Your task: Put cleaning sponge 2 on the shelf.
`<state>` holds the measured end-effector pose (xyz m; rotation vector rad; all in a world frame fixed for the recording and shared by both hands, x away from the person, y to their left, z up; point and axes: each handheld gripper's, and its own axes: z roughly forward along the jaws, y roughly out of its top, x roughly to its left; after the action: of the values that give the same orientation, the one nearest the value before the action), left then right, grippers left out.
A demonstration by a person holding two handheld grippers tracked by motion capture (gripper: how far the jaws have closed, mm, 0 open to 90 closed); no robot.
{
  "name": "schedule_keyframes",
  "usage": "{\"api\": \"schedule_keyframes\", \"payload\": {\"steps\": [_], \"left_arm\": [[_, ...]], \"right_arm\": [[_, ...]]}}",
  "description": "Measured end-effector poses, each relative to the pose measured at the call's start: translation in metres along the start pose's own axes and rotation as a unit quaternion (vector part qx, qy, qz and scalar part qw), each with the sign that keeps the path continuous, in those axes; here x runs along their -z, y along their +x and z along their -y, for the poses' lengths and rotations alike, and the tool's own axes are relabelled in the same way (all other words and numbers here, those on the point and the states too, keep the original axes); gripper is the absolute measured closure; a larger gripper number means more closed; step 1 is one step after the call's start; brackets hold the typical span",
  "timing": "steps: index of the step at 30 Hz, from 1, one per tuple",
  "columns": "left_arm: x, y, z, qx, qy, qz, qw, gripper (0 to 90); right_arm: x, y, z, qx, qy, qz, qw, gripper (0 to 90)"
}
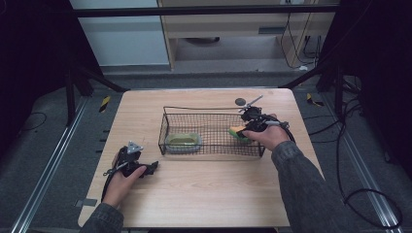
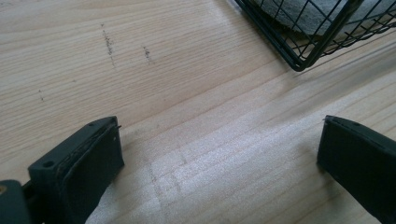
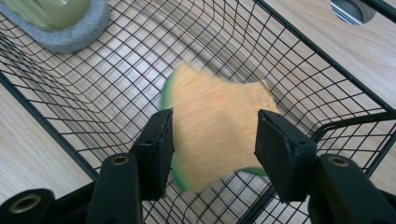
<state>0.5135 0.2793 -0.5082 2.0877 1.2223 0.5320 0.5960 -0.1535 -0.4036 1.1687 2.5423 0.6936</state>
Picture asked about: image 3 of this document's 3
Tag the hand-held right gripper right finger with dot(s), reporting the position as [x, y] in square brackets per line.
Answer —
[280, 155]

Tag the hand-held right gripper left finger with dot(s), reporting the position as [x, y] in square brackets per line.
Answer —
[155, 155]

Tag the yellow and green sponge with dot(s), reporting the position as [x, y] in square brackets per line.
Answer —
[214, 124]

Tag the black metal bar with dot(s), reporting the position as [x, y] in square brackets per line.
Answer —
[383, 8]

